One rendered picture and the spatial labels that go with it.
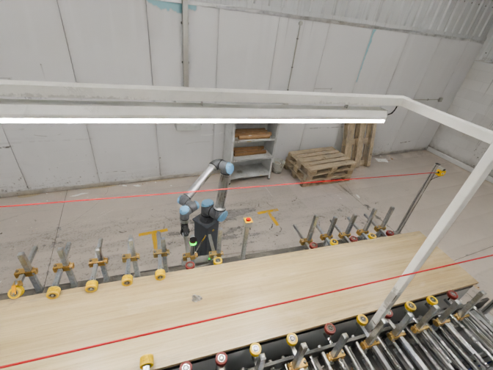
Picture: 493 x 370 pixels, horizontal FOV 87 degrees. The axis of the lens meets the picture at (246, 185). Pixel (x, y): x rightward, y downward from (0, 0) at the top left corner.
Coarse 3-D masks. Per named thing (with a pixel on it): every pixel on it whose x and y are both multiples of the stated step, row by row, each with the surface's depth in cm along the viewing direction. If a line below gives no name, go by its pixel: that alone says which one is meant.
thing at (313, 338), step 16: (464, 288) 253; (416, 304) 239; (352, 320) 216; (368, 320) 227; (400, 320) 251; (304, 336) 206; (320, 336) 215; (336, 336) 226; (240, 352) 188; (272, 352) 206; (288, 352) 215; (176, 368) 173; (192, 368) 180; (208, 368) 188; (224, 368) 196; (240, 368) 213
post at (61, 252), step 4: (60, 248) 200; (60, 252) 200; (64, 252) 203; (60, 256) 202; (64, 256) 203; (64, 260) 205; (64, 264) 208; (68, 264) 210; (68, 272) 213; (72, 272) 217; (68, 276) 215; (72, 276) 217; (72, 280) 219; (72, 284) 221
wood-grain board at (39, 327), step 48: (384, 240) 287; (144, 288) 208; (192, 288) 213; (240, 288) 218; (288, 288) 223; (336, 288) 228; (384, 288) 234; (432, 288) 240; (0, 336) 169; (48, 336) 172; (96, 336) 175; (144, 336) 178; (192, 336) 182; (240, 336) 186
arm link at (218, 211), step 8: (224, 168) 279; (232, 168) 283; (224, 176) 284; (224, 184) 288; (224, 192) 293; (216, 200) 300; (224, 200) 300; (216, 208) 301; (224, 208) 305; (216, 216) 304; (224, 216) 308
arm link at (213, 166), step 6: (210, 162) 285; (216, 162) 283; (210, 168) 281; (216, 168) 284; (204, 174) 278; (210, 174) 281; (198, 180) 274; (204, 180) 276; (192, 186) 270; (198, 186) 272; (186, 192) 267; (192, 192) 268; (180, 198) 263; (186, 198) 264; (180, 204) 264
